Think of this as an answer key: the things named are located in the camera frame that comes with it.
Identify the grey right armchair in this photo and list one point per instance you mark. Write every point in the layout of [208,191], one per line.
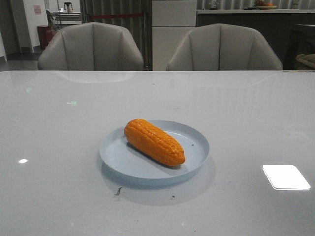
[223,47]

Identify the red bin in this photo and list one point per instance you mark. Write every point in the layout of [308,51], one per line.
[44,35]

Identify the grey left armchair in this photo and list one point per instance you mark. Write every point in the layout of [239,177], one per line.
[92,46]

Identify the dark counter with white top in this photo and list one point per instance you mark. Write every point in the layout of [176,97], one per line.
[288,32]

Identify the fruit bowl on counter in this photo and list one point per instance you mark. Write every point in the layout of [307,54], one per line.
[263,5]

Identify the white cabinet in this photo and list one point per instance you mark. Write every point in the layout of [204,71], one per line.
[171,20]

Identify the red barrier belt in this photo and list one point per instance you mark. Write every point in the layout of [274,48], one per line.
[116,16]

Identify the beige cushion at right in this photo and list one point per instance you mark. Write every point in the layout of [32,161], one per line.
[305,62]

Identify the orange plastic corn cob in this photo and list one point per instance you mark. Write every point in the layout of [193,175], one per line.
[154,142]

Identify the grey armchair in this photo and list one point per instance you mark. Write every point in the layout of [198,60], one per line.
[223,47]
[92,46]

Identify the light blue round plate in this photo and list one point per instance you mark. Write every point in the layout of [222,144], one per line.
[130,164]

